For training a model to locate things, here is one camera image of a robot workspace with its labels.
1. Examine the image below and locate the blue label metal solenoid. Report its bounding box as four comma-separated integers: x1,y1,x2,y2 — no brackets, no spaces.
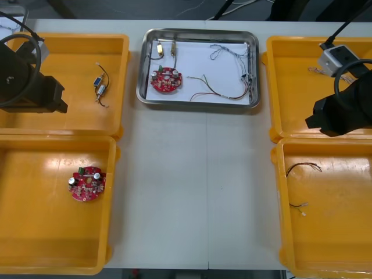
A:
92,62,110,88

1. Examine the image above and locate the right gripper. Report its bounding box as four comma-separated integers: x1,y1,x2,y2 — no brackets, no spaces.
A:
305,81,367,137

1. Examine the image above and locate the round red circuit board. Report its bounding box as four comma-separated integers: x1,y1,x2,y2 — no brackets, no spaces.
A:
69,165,106,202
150,66,184,95

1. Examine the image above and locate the short black-green wire harness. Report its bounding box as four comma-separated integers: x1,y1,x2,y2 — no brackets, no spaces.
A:
289,202,309,217

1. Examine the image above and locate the black stand leg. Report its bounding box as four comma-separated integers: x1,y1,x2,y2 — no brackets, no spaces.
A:
213,0,235,20

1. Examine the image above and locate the black chair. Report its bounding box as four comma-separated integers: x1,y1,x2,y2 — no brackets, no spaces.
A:
266,0,372,23

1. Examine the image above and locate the white sheet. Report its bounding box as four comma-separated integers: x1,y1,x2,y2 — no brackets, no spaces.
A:
145,40,252,104

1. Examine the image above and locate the blue-white twisted wire harness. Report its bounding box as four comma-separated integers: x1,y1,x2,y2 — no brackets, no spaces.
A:
209,42,254,85

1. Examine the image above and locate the person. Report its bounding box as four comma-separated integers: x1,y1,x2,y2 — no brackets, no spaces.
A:
46,0,78,20

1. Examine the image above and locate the yellow-orange plastic bin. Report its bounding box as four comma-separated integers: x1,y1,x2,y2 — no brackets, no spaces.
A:
0,32,131,138
0,135,121,276
261,34,372,143
270,138,372,279

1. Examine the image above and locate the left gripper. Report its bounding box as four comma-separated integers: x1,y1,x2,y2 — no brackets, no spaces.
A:
28,72,69,115

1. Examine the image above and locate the grey metal container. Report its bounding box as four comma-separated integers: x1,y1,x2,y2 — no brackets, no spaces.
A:
0,4,29,37

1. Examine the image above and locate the white twisted wire harness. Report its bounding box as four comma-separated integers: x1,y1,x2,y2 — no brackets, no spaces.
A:
307,66,355,85

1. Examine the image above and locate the white floor cable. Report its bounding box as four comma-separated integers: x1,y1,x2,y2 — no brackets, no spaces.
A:
228,0,274,15
174,0,206,17

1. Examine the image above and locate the white label metal solenoid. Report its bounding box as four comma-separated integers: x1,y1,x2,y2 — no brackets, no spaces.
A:
93,84,110,109

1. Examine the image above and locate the steel tray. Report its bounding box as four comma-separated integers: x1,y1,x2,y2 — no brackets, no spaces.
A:
135,28,260,109

